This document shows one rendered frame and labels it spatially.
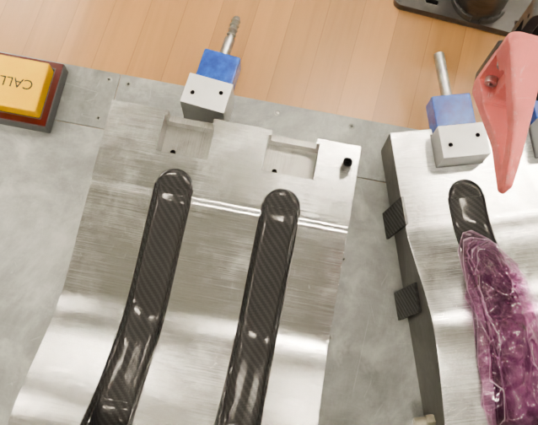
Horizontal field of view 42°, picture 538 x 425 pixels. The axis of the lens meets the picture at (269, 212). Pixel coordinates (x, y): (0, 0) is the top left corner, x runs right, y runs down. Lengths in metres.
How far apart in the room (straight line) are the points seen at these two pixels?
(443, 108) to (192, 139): 0.27
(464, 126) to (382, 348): 0.25
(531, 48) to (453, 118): 0.39
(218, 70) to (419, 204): 0.27
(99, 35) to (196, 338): 0.40
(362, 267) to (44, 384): 0.35
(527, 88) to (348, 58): 0.49
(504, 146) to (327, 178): 0.32
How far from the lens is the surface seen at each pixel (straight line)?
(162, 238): 0.69
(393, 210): 0.76
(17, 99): 0.83
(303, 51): 0.86
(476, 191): 0.77
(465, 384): 0.69
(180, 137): 0.74
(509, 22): 0.92
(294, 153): 0.73
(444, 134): 0.75
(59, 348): 0.67
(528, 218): 0.77
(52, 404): 0.65
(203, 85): 0.78
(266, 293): 0.68
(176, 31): 0.87
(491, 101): 0.43
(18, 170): 0.84
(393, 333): 0.77
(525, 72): 0.39
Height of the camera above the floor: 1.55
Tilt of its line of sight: 75 degrees down
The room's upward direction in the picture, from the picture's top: 5 degrees clockwise
